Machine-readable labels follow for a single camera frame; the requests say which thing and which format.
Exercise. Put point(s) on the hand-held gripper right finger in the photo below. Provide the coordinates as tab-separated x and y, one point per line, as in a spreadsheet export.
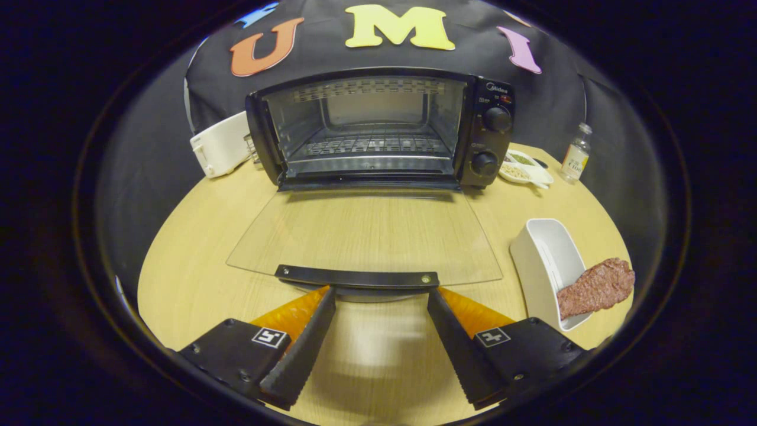
458	355

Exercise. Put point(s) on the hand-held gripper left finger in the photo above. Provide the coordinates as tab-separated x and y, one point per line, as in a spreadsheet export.
304	355

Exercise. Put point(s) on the brown meat slice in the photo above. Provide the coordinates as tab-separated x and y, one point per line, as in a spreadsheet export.
597	287

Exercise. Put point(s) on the black toaster oven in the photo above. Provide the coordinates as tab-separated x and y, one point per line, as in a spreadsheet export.
497	148

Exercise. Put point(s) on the white bread toaster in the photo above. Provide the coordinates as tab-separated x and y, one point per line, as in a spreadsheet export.
222	145

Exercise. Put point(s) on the white plastic tray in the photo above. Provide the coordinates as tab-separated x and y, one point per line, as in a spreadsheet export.
547	248

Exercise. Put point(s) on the white divided dish with beans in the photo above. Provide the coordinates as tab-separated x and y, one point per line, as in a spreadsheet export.
520	173

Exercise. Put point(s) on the small clear glass bottle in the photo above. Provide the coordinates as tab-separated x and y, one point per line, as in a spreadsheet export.
575	160

